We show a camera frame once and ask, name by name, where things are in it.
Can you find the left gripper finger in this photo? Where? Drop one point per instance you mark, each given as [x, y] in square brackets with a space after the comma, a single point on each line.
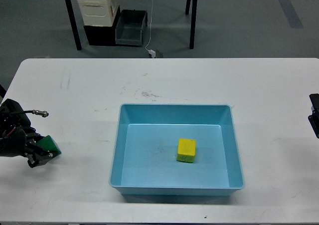
[36, 155]

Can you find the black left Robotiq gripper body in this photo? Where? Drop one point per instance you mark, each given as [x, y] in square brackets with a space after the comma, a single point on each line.
[20, 142]

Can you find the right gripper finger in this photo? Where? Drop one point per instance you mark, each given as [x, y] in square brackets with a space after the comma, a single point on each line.
[314, 118]

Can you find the green block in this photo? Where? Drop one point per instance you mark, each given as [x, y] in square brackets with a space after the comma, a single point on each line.
[47, 143]

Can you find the yellow block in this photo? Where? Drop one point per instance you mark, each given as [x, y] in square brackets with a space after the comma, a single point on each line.
[186, 150]

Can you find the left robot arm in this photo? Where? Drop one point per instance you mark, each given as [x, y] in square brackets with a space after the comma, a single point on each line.
[12, 115]

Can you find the blue plastic box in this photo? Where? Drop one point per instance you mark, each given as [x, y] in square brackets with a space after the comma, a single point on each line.
[144, 160]

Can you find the black storage box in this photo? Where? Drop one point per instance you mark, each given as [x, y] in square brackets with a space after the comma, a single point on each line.
[102, 35]

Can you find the white power adapter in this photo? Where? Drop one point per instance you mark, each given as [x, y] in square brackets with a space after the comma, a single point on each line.
[152, 53]

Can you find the dark grey open bin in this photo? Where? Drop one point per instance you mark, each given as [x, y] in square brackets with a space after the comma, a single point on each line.
[130, 28]

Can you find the cream plastic crate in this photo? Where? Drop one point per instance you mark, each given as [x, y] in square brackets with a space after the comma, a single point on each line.
[98, 12]

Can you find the black table leg left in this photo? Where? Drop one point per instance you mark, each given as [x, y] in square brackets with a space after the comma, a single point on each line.
[73, 24]

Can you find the black table leg right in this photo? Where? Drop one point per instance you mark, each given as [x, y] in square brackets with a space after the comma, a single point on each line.
[193, 7]

